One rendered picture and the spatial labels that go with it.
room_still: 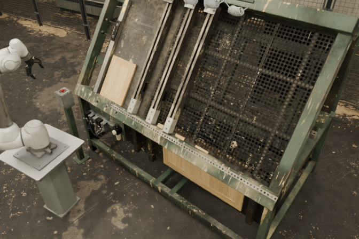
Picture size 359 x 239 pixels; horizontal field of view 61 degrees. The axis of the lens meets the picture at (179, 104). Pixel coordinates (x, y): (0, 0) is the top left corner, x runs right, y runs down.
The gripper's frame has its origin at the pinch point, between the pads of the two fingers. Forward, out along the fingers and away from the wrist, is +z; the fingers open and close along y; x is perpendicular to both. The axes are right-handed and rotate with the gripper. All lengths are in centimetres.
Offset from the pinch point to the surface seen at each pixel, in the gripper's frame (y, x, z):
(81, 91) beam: 6.3, -33.1, 27.1
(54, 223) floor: -111, -51, 75
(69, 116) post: -17, -26, 41
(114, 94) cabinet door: 7, -74, 18
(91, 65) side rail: 32.1, -34.7, 15.4
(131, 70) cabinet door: 25, -88, 1
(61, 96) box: -11.8, -27.6, 14.1
